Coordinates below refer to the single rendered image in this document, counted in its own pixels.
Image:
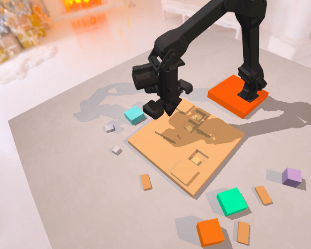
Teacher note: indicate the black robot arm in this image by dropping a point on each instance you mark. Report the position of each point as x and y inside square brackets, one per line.
[171, 45]

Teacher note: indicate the green square block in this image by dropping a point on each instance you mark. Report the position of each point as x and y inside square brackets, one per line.
[231, 201]

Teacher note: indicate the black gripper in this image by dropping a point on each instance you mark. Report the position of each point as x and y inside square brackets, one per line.
[169, 99]

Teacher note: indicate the purple cube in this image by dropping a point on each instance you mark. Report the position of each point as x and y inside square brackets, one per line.
[291, 177]

